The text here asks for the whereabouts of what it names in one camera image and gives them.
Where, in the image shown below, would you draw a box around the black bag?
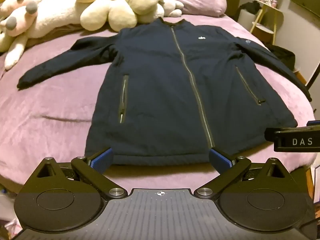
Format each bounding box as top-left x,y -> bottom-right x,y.
268,44 -> 296,73

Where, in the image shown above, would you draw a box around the large white fluffy plush toy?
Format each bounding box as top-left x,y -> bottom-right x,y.
32,0 -> 130,38

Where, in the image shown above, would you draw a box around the orange stool with white top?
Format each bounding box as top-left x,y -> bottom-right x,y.
252,24 -> 275,43

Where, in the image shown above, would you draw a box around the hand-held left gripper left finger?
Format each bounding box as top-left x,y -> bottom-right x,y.
37,147 -> 127,201

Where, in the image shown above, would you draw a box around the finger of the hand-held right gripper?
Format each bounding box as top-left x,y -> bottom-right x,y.
264,121 -> 320,141

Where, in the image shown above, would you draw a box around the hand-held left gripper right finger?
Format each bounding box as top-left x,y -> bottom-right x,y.
194,148 -> 292,201

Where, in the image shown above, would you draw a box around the navy zip jacket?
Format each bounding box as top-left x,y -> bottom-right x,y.
17,17 -> 312,167

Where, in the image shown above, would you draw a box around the cream ribbed plush toy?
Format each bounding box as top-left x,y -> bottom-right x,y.
79,0 -> 165,32

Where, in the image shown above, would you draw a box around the white round stool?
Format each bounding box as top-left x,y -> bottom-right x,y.
237,9 -> 258,27

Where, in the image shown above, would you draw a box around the pink plush toy grey hooves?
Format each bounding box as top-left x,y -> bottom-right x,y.
0,0 -> 42,71

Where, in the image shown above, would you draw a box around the purple bed blanket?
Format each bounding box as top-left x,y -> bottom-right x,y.
0,12 -> 316,200

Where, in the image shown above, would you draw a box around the black clothes heap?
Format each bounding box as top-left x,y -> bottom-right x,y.
239,1 -> 262,15

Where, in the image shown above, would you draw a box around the yellow side table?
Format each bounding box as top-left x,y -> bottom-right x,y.
251,0 -> 285,46

